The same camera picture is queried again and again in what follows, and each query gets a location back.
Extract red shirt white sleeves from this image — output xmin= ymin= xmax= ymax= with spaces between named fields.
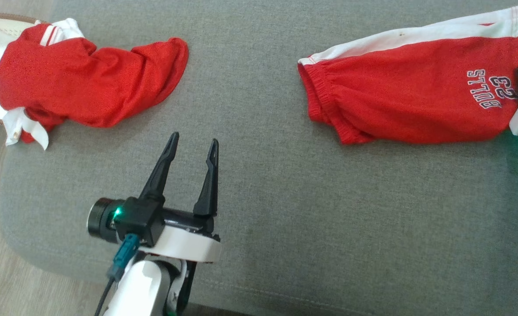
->
xmin=0 ymin=18 xmax=190 ymax=151

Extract grey sofa seat cushion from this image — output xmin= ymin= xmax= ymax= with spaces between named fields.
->
xmin=0 ymin=0 xmax=518 ymax=316

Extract left black cable teal plug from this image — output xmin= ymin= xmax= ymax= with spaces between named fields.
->
xmin=94 ymin=233 xmax=140 ymax=316

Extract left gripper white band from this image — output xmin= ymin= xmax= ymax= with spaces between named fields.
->
xmin=138 ymin=132 xmax=223 ymax=264

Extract red shorts white stripe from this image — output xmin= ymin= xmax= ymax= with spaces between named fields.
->
xmin=297 ymin=5 xmax=518 ymax=146

